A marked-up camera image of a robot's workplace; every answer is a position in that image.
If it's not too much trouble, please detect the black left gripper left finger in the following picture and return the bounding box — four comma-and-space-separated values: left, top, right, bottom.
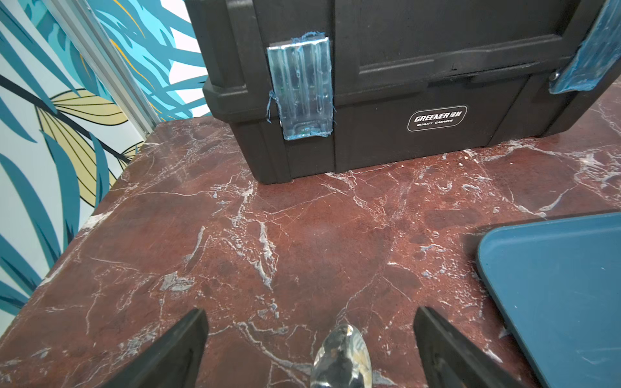
103, 308, 209, 387

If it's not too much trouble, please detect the black plastic toolbox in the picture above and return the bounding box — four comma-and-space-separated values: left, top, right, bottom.
186, 1, 620, 184

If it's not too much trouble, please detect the left aluminium frame post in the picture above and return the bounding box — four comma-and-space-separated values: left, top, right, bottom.
44, 0, 160, 138

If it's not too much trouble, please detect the teal rectangular tray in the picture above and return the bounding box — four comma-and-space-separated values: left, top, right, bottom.
477, 213, 620, 387

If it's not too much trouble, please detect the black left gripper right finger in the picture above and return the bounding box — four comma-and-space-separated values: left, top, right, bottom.
413, 307, 522, 387

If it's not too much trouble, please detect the cow pattern handle spoon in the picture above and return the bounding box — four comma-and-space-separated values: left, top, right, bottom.
310, 324, 373, 388

